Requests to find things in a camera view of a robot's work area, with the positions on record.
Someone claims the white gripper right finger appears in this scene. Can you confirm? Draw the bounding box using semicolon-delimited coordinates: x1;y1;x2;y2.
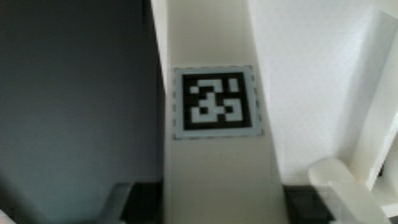
284;185;334;224

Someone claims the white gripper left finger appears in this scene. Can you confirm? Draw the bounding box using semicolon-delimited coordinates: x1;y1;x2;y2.
96;182;163;224

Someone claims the white leg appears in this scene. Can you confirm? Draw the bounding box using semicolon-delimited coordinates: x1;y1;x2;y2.
307;158;398;224
153;0;289;224

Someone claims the white desk top tray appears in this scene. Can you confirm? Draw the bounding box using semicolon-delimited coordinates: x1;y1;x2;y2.
147;0;398;224

